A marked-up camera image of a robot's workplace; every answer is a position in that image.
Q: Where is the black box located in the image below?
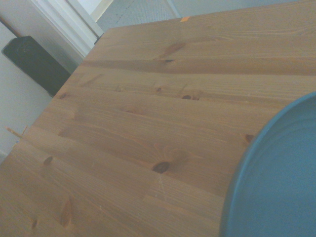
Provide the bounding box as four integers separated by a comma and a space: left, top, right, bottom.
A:
0, 35, 73, 97

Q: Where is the teal round plate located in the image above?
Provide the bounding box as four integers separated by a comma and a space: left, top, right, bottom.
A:
219, 91, 316, 237

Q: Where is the white door frame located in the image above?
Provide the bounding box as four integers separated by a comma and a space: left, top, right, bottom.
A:
31, 0, 105, 59

